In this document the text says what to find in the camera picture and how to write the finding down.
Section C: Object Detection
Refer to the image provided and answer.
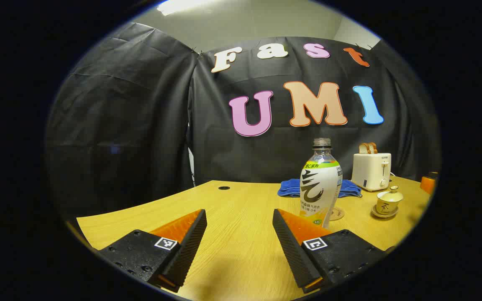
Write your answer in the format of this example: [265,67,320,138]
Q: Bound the cream teacup lid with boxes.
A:
[377,186,404,204]

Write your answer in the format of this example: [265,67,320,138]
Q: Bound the black backdrop cloth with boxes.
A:
[44,22,441,218]

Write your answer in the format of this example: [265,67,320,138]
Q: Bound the white toaster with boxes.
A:
[351,153,392,192]

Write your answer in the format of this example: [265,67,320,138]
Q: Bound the clear plastic water bottle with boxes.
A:
[300,138,343,228]

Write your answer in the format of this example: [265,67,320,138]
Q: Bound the blue folded towel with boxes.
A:
[277,179,363,198]

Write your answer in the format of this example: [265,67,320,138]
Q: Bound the cream ceramic saucer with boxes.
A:
[371,205,399,219]

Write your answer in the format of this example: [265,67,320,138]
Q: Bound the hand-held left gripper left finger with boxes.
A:
[97,209,208,293]

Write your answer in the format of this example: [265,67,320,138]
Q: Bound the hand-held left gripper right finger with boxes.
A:
[272,209,388,294]

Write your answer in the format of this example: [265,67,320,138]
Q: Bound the cream ceramic teacup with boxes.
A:
[376,200,401,216]

